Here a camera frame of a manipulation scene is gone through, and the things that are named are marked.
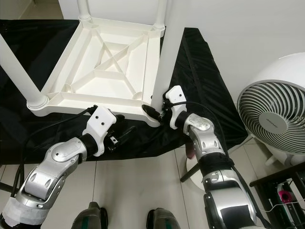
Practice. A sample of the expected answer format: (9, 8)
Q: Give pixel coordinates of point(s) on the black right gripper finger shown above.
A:
(151, 112)

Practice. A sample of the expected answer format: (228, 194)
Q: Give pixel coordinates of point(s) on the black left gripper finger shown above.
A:
(126, 133)

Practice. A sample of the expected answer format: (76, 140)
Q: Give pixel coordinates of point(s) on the white plastic table top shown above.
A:
(105, 67)

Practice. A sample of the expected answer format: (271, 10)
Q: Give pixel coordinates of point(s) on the small pink object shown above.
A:
(191, 151)

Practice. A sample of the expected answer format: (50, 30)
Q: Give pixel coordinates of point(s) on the black metal table leg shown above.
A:
(7, 187)
(193, 171)

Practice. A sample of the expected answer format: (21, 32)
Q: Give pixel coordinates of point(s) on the white round floor base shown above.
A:
(198, 185)

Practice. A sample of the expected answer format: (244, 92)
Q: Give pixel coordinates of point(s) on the dark grey robot left foot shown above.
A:
(93, 218)

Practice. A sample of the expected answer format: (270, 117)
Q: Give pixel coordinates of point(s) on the dark grey robot foot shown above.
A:
(93, 218)
(164, 221)

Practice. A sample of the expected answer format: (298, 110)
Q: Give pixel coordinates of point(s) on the dark grey robot right foot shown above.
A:
(164, 221)

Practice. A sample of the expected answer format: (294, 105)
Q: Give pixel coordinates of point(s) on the black tablecloth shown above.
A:
(19, 119)

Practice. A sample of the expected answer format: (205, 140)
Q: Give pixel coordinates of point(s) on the white floor fan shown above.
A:
(274, 114)

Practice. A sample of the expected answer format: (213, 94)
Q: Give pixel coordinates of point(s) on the magenta round object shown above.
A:
(285, 195)

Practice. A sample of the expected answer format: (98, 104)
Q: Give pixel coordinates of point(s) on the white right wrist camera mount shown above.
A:
(176, 98)

